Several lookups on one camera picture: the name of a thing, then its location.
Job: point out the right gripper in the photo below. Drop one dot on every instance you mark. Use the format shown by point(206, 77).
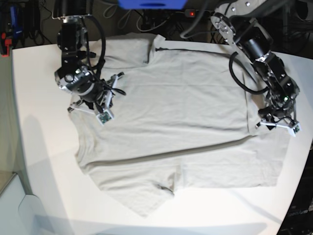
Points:
point(99, 100)

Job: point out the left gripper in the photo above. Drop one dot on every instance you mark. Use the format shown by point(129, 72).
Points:
point(273, 117)

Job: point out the grey t-shirt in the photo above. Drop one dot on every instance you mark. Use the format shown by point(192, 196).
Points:
point(184, 123)

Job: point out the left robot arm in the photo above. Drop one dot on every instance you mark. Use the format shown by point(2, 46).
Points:
point(236, 21)

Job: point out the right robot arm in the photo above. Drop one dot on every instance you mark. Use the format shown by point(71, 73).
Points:
point(77, 76)

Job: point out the blue box overhead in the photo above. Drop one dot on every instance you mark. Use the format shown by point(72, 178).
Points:
point(152, 4)

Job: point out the red and blue clamp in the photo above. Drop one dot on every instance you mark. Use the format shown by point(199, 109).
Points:
point(7, 29)

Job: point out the black power strip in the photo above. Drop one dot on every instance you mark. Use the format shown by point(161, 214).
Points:
point(193, 13)

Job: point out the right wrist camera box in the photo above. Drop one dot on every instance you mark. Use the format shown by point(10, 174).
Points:
point(104, 117)

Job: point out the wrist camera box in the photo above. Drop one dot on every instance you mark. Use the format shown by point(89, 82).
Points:
point(293, 129)
point(104, 117)

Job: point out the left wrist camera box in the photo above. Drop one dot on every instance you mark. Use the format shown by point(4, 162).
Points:
point(293, 129)

